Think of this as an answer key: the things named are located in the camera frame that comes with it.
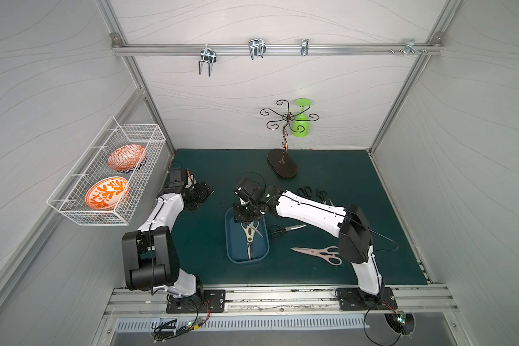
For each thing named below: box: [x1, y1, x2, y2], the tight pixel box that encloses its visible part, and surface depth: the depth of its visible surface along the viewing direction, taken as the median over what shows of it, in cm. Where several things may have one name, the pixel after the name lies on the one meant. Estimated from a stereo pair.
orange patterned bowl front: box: [85, 175, 130, 210], surface depth 64 cm
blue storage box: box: [224, 206, 270, 265], surface depth 86 cm
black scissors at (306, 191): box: [296, 185, 313, 198], surface depth 106 cm
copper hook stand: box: [259, 99, 321, 179], surface depth 113 cm
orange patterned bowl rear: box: [106, 144, 146, 171], surface depth 73 cm
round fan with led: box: [383, 310, 416, 339], surface depth 73 cm
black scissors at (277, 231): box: [268, 223, 308, 239], surface depth 92 cm
